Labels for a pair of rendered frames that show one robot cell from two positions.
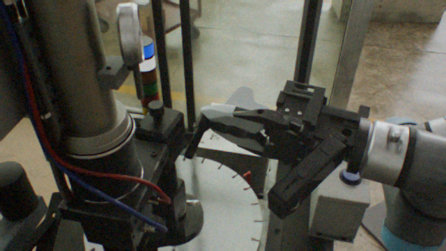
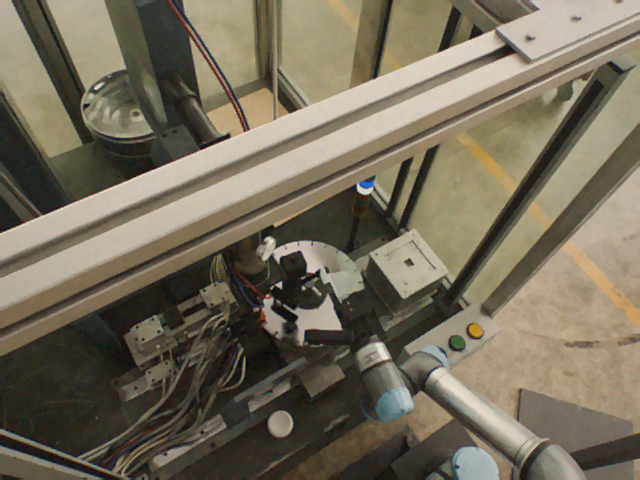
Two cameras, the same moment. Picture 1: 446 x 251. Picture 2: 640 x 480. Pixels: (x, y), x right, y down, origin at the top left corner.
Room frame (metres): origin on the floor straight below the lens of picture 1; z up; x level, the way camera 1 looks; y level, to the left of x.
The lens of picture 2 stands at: (-0.01, -0.31, 2.29)
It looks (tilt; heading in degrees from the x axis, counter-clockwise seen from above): 59 degrees down; 39
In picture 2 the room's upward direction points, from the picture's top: 7 degrees clockwise
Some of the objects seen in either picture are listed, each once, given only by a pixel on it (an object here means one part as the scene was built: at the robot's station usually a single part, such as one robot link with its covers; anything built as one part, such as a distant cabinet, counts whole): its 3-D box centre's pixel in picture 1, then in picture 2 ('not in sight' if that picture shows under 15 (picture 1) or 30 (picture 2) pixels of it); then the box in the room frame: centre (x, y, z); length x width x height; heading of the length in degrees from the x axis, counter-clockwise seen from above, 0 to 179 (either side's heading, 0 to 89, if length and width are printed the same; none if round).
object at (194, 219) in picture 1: (173, 213); (308, 289); (0.45, 0.09, 0.96); 0.11 x 0.11 x 0.03
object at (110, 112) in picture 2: not in sight; (144, 139); (0.44, 0.88, 0.93); 0.31 x 0.31 x 0.36
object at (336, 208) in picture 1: (337, 176); (446, 347); (0.67, -0.29, 0.82); 0.28 x 0.11 x 0.15; 167
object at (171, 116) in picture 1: (164, 163); (292, 275); (0.37, 0.08, 1.17); 0.06 x 0.05 x 0.20; 158
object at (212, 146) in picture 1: (237, 149); (404, 273); (0.77, -0.04, 0.82); 0.18 x 0.18 x 0.15; 77
